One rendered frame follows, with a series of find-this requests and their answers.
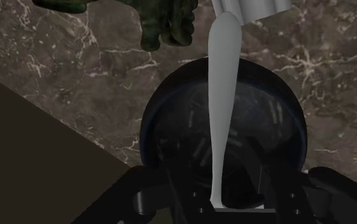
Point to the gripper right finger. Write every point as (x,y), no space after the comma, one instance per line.
(336,195)

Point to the black bowl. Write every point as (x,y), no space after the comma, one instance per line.
(181,102)

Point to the dark green figure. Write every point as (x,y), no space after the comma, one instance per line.
(169,21)

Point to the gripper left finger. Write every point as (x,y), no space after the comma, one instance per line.
(128,192)

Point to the grey kitchen utensil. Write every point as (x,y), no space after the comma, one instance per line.
(223,93)

